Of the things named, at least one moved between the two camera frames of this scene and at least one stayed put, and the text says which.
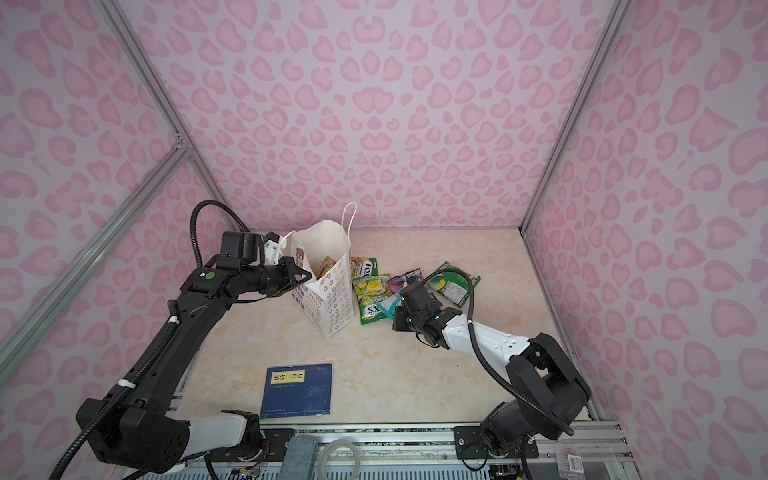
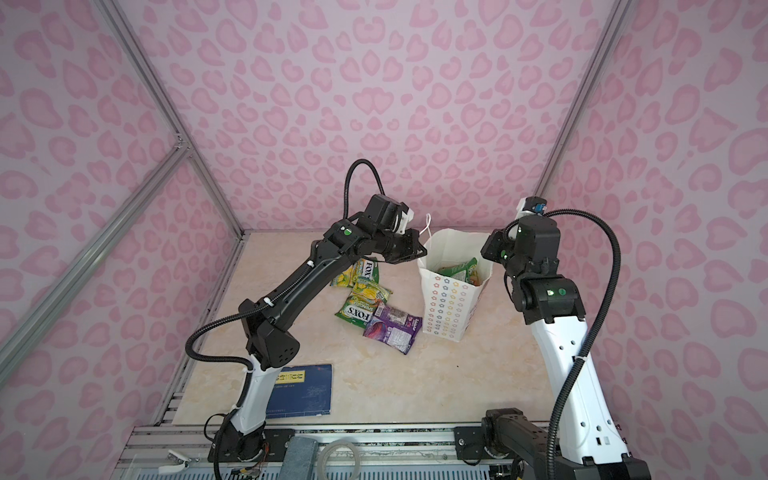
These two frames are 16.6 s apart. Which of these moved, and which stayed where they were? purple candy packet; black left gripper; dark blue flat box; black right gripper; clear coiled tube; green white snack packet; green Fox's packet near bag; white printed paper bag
Moved: green white snack packet; black left gripper; white printed paper bag; black right gripper; purple candy packet
Stayed: clear coiled tube; green Fox's packet near bag; dark blue flat box
